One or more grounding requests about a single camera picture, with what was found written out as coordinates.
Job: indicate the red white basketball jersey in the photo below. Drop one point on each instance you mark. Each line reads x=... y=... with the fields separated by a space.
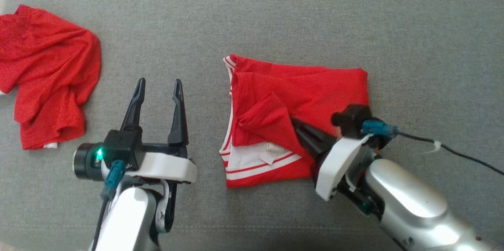
x=315 y=89

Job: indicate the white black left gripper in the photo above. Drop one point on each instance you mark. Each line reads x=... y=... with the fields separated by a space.
x=169 y=168

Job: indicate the red basketball shorts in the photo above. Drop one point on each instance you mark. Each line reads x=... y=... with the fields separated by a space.
x=47 y=66

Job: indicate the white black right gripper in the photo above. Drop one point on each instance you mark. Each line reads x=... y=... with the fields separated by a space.
x=338 y=160

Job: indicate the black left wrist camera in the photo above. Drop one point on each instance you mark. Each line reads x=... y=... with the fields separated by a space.
x=84 y=162

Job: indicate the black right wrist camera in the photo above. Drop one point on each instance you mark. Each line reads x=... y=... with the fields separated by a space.
x=350 y=119

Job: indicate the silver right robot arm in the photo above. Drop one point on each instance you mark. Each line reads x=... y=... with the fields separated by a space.
x=409 y=196

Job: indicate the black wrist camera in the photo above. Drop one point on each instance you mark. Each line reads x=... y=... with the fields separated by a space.
x=350 y=119
x=84 y=162

